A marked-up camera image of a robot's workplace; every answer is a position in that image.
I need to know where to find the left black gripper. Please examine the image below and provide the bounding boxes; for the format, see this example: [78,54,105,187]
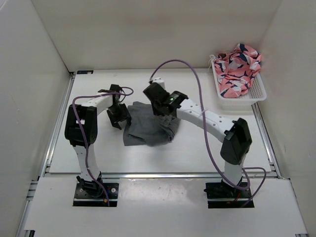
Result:
[107,103,132,129]

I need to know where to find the grey shorts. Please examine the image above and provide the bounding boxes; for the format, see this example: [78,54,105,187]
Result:
[123,101,181,147]

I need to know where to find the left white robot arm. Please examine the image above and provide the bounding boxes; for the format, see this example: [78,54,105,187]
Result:
[65,84,134,199]

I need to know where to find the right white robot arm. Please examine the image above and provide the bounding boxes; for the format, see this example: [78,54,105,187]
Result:
[145,89,252,198]

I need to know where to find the pink patterned shorts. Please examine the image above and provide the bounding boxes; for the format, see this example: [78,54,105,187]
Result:
[213,43,261,99]

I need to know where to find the black corner label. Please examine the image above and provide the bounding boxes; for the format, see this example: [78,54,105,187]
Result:
[77,70,94,75]

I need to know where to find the white plastic basket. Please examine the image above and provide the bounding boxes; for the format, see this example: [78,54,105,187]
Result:
[209,55,267,112]

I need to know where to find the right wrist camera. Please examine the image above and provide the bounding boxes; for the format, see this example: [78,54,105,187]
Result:
[143,77,170,102]

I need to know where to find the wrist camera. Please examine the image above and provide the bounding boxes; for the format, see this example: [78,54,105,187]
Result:
[143,77,170,102]
[109,84,122,98]

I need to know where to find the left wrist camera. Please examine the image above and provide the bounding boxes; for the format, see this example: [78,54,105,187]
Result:
[109,84,122,98]

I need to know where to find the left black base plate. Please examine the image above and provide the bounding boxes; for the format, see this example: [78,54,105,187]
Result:
[73,183,119,207]

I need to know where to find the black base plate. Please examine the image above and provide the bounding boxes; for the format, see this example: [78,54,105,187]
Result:
[204,182,255,209]
[73,183,119,207]

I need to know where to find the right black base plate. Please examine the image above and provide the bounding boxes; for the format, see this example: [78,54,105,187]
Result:
[204,182,255,209]

